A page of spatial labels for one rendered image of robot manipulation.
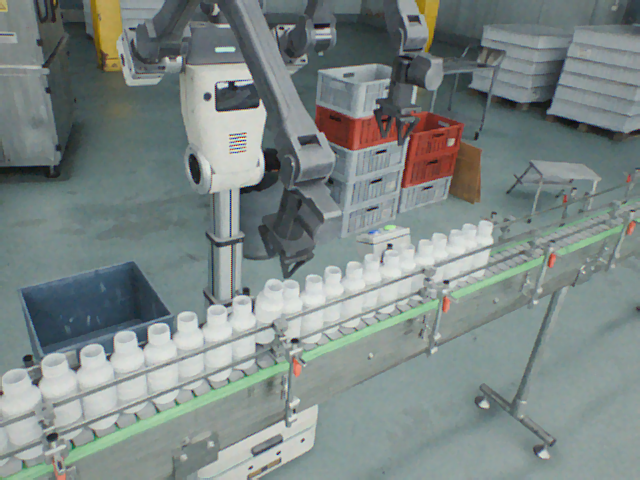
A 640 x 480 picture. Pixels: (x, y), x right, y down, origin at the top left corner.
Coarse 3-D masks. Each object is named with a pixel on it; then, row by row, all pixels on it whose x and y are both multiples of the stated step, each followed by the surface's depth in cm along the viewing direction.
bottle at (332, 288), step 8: (328, 272) 121; (336, 272) 121; (328, 280) 118; (336, 280) 119; (328, 288) 119; (336, 288) 119; (328, 296) 119; (336, 296) 119; (336, 304) 120; (328, 312) 121; (336, 312) 122; (328, 320) 122; (336, 320) 123; (336, 328) 125
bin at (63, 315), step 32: (32, 288) 142; (64, 288) 148; (96, 288) 153; (128, 288) 159; (32, 320) 146; (64, 320) 152; (96, 320) 158; (128, 320) 165; (160, 320) 133; (64, 352) 121
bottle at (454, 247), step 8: (456, 232) 142; (448, 240) 141; (456, 240) 139; (448, 248) 141; (456, 248) 140; (464, 248) 142; (448, 256) 141; (448, 264) 142; (456, 264) 142; (448, 272) 143; (456, 272) 143; (456, 280) 145
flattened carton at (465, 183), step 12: (468, 144) 423; (468, 156) 429; (480, 156) 419; (456, 168) 446; (468, 168) 435; (480, 168) 425; (456, 180) 451; (468, 180) 440; (480, 180) 433; (456, 192) 456; (468, 192) 445; (480, 192) 441
